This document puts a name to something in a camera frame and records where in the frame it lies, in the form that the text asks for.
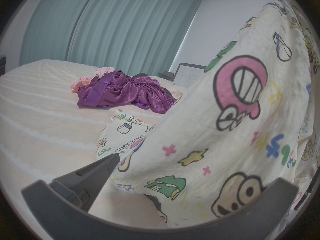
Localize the white printed pyjama top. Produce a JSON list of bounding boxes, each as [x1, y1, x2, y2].
[[96, 0, 320, 231]]

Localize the purple satin garment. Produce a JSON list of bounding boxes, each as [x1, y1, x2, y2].
[[77, 70, 176, 114]]

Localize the bed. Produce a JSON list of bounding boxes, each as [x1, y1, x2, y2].
[[0, 58, 208, 231]]

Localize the pink garment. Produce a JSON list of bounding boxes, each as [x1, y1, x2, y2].
[[70, 67, 117, 94]]

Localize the blue-green curtain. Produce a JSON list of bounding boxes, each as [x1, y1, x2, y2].
[[67, 0, 207, 77], [19, 0, 105, 68]]

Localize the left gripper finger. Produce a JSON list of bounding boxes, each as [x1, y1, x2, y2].
[[51, 153, 120, 213]]

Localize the grey bedside table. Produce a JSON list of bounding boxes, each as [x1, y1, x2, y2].
[[158, 70, 175, 82]]

